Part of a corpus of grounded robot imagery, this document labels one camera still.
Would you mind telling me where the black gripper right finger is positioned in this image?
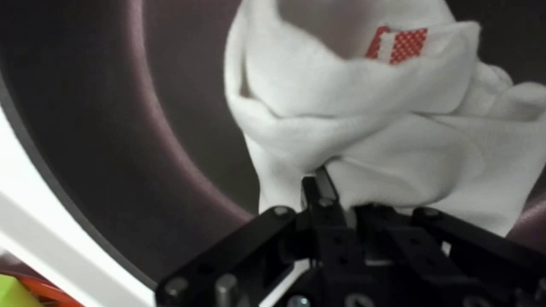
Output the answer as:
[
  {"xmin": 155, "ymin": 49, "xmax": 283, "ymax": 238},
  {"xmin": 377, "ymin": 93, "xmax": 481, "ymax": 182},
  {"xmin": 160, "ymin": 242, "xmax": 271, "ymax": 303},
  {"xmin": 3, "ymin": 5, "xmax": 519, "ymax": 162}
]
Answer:
[{"xmin": 355, "ymin": 203, "xmax": 546, "ymax": 296}]

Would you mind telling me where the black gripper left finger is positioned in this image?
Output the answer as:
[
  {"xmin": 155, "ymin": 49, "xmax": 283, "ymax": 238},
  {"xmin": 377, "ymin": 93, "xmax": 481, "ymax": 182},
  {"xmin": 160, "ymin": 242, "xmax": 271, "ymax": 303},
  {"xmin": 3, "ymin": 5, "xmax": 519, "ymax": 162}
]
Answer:
[{"xmin": 155, "ymin": 167, "xmax": 365, "ymax": 307}]

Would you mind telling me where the white red-striped towel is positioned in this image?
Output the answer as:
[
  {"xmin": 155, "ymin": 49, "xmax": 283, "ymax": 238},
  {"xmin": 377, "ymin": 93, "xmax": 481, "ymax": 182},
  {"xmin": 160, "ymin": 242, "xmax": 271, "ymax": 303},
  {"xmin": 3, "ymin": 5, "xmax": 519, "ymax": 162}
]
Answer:
[{"xmin": 222, "ymin": 0, "xmax": 546, "ymax": 238}]

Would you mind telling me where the dark frying pan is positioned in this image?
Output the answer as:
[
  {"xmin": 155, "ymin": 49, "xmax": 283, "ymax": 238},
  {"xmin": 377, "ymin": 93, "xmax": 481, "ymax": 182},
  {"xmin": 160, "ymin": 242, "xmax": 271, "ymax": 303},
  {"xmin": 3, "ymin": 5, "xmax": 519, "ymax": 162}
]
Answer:
[{"xmin": 0, "ymin": 0, "xmax": 546, "ymax": 286}]

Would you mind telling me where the red round plate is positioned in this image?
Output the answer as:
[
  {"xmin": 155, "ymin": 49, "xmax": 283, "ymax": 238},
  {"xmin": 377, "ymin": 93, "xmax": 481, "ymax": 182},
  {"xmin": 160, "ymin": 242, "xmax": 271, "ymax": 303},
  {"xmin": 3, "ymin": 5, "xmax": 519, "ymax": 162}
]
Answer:
[{"xmin": 0, "ymin": 266, "xmax": 83, "ymax": 307}]

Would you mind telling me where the lime green small package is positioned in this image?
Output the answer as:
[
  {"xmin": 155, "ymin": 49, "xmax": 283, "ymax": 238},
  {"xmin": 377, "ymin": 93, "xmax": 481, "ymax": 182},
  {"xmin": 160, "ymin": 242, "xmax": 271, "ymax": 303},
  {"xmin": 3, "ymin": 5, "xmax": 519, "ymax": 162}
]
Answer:
[{"xmin": 0, "ymin": 271, "xmax": 44, "ymax": 307}]

